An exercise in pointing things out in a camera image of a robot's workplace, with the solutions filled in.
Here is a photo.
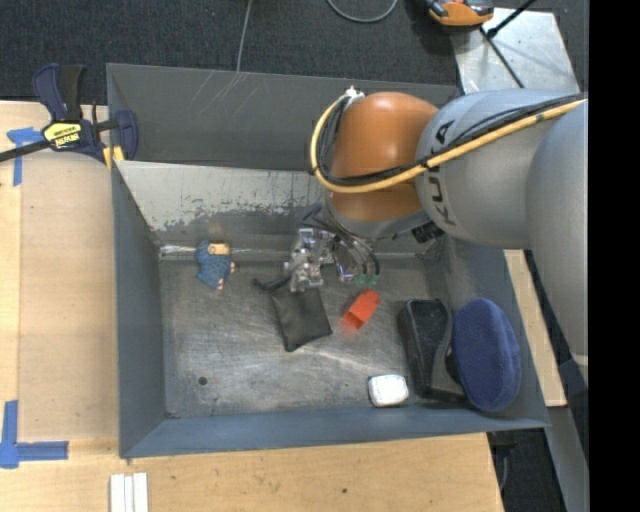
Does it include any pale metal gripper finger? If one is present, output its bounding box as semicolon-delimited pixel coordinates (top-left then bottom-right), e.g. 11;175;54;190
283;255;326;294
296;227;332;257

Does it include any black cloth pouch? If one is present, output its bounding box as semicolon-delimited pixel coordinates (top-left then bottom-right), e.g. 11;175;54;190
253;277;334;354

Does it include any red plastic cup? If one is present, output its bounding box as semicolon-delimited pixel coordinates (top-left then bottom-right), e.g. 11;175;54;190
340;289;381;332

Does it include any blue toy figure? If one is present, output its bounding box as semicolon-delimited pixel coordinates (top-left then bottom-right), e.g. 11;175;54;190
194;239;237;292

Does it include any grey metal bin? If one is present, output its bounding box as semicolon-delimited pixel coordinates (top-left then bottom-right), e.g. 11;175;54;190
105;63;552;460

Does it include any black and grey block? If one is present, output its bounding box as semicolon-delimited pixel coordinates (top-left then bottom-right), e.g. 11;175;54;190
396;298;469;402

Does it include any white rounded box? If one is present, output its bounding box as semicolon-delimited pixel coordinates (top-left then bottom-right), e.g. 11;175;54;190
367;374;411;408

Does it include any blue oval cushion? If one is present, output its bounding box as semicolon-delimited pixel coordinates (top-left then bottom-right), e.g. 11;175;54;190
451;297;523;414

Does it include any black cylinder on white bracket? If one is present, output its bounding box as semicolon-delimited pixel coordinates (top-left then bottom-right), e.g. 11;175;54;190
411;223;446;245

